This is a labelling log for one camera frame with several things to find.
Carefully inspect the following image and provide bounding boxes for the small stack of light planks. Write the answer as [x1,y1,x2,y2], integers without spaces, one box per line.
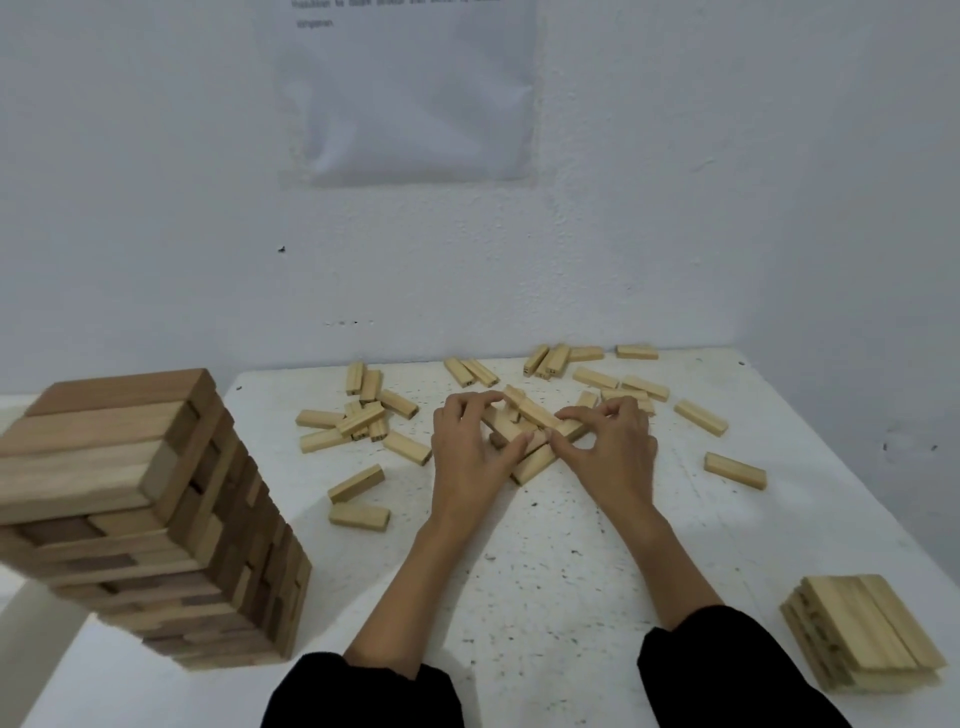
[779,573,948,693]

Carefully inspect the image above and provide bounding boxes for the person's right forearm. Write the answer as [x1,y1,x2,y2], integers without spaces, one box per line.
[592,504,727,633]

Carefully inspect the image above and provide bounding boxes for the tall dark wooden tower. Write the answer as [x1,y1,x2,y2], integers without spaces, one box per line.
[0,367,314,672]

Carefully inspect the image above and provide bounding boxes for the person's right hand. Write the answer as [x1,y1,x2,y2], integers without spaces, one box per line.
[549,396,662,527]

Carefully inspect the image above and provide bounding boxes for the pile of scattered wooden pieces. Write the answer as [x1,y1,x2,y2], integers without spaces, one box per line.
[295,342,768,534]

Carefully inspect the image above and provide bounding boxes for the black left sleeve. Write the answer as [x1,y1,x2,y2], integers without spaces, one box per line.
[260,650,467,728]

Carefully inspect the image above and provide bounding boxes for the person's left hand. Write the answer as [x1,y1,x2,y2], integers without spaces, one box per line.
[432,389,537,521]

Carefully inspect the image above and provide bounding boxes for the white paper sheet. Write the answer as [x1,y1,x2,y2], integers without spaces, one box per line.
[279,0,540,188]

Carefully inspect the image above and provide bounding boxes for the person's left forearm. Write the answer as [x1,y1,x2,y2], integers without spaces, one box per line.
[342,511,519,681]

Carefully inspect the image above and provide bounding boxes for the light wooden block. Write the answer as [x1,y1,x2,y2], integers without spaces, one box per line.
[482,407,535,451]
[516,396,574,435]

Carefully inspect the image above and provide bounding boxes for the black right sleeve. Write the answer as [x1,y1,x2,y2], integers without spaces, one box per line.
[636,603,853,728]

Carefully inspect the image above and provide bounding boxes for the black sleeve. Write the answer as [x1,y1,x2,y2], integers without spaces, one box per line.
[260,650,467,728]
[636,603,853,728]

